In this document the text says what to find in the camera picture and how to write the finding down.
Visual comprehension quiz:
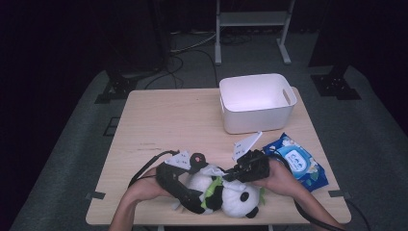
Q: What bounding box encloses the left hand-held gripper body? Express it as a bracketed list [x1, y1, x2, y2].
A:
[156, 150, 191, 195]

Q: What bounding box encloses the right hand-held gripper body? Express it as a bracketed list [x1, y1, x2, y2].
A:
[233, 131, 271, 184]

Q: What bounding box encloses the white wet wipe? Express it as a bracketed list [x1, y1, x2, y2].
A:
[200, 164, 247, 193]

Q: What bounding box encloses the panda plush toy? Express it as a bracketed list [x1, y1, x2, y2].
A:
[172, 152, 268, 219]

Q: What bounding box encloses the blue wet wipes pack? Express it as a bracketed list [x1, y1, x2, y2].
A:
[263, 132, 330, 193]

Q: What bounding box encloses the white plastic bin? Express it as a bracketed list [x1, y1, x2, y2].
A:
[218, 73, 298, 135]

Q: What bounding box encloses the person's right hand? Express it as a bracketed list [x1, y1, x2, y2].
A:
[251, 159, 299, 195]

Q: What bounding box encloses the person's left hand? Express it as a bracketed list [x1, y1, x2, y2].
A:
[129, 167, 172, 201]

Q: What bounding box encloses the black stand base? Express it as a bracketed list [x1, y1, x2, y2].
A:
[94, 70, 139, 105]
[310, 65, 362, 101]

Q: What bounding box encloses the white metal stand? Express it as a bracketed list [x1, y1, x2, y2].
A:
[215, 0, 296, 66]

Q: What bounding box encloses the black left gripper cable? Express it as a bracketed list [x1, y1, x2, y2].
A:
[128, 149, 181, 189]

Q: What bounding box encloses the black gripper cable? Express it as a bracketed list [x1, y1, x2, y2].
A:
[266, 152, 347, 231]
[128, 149, 181, 189]

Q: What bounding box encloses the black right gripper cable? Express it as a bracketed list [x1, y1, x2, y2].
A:
[266, 152, 347, 231]

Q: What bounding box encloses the black floor cable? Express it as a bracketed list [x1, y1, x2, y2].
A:
[143, 47, 219, 90]

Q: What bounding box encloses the white floor cable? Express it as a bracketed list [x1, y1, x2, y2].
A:
[169, 30, 217, 54]

